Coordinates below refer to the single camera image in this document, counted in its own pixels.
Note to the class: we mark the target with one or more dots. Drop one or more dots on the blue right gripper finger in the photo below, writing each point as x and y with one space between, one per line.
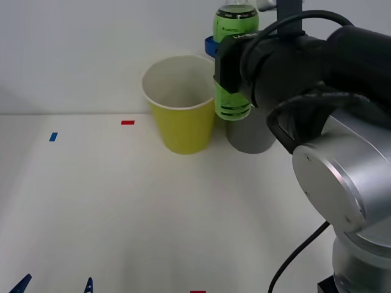
210 45

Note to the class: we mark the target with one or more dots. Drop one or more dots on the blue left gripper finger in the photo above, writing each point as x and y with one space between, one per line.
89 287
21 284

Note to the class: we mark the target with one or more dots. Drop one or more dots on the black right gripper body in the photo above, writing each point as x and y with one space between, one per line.
229 64

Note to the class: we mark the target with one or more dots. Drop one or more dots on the silver and black right arm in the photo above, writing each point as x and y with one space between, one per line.
336 183

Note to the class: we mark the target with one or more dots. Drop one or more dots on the grey plastic waste bin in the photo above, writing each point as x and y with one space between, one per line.
250 137

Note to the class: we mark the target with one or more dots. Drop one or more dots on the yellow-green plastic waste bin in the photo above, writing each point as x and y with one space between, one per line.
186 131

